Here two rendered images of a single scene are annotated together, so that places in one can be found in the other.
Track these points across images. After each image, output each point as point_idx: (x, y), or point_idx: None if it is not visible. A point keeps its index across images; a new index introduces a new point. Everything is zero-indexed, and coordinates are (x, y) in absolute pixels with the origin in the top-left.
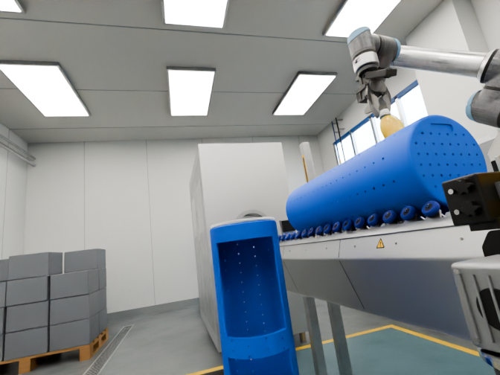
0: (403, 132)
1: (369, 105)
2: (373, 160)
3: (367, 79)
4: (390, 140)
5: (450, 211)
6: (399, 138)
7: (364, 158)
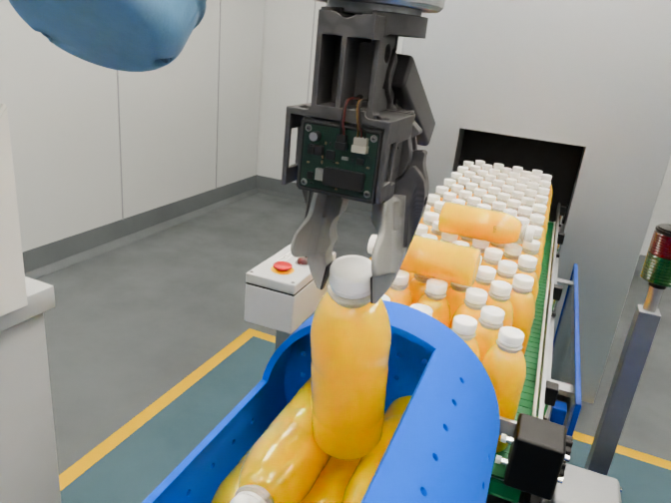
0: (474, 369)
1: (406, 245)
2: (480, 477)
3: (402, 93)
4: (470, 397)
5: (555, 485)
6: (484, 389)
7: (463, 486)
